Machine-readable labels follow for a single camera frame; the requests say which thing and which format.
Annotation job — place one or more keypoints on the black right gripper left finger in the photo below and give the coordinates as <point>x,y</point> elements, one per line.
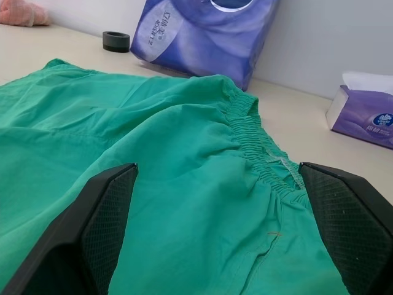
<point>76,233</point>

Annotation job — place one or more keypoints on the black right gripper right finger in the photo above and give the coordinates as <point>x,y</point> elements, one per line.
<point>347,215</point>

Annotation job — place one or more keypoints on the teal green shorts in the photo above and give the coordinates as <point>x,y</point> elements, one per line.
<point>169,138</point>

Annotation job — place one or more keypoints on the small purple tissue pack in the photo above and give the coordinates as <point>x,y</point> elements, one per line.
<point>362,120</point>

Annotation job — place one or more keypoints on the pink cloth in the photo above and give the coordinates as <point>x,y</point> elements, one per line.
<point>21,13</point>

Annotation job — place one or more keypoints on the large purple tissue pack bag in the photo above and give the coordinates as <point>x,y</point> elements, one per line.
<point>202,37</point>

